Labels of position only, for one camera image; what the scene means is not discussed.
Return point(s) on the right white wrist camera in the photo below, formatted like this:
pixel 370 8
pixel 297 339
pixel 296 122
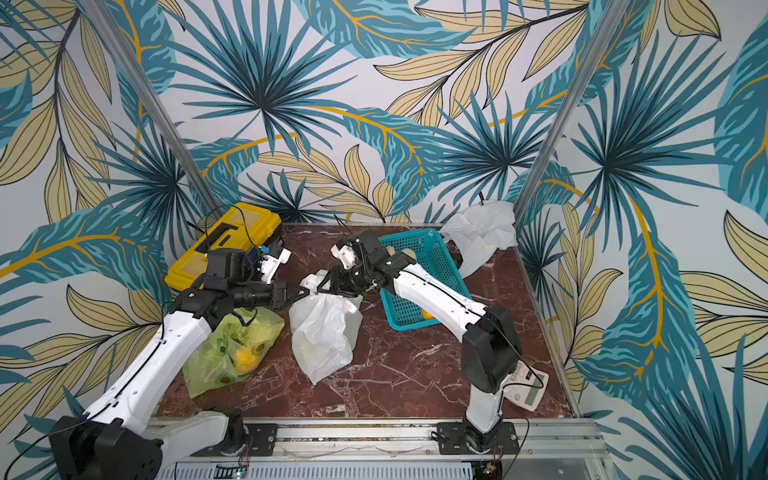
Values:
pixel 346 254

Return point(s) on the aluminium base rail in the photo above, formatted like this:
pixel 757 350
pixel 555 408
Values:
pixel 389 448

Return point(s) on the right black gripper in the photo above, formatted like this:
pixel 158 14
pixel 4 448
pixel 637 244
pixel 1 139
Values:
pixel 346 282

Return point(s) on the yellow black toolbox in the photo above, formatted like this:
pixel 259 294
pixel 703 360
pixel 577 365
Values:
pixel 243 227

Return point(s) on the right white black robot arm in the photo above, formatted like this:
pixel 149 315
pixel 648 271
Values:
pixel 490 347

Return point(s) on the teal plastic basket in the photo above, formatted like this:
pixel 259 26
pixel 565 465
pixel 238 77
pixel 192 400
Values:
pixel 433 284

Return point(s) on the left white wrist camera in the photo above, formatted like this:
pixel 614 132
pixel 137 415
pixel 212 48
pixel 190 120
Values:
pixel 270 260

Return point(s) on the metal frame pole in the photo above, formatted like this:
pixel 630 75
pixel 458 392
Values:
pixel 107 27
pixel 593 55

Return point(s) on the white lemon print bag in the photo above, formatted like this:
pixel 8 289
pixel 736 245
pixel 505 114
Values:
pixel 324 330

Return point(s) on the left metal frame pole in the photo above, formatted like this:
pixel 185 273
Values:
pixel 107 27

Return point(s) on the plain white plastic bag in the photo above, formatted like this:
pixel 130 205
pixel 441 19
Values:
pixel 479 231

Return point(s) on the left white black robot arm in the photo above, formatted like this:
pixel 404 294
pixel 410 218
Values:
pixel 111 440

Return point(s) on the right metal frame pole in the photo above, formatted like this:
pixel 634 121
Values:
pixel 593 55

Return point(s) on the yellow pear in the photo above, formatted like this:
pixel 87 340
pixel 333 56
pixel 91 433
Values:
pixel 245 361

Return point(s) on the green plastic bag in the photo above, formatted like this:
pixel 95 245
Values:
pixel 211 366

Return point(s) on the white pear back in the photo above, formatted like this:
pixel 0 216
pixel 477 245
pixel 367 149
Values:
pixel 409 254

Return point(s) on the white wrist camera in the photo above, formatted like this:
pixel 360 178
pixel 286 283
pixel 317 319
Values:
pixel 346 254
pixel 270 260

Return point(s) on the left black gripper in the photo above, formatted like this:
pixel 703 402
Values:
pixel 279 294

